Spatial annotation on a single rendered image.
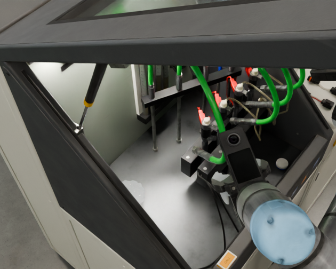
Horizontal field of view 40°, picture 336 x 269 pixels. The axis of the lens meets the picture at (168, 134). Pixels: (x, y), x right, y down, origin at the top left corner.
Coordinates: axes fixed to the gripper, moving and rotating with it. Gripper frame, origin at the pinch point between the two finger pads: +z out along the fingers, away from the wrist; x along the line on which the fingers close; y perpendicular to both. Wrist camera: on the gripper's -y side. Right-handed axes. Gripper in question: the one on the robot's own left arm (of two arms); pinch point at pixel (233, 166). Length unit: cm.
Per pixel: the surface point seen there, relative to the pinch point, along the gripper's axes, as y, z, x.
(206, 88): -16.0, 7.2, 1.1
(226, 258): 28.6, 24.6, -8.0
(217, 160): 1.1, 14.9, -1.6
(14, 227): 23, 137, -102
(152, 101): -16, 46, -11
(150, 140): -2, 69, -18
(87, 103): -22.5, -2.7, -21.8
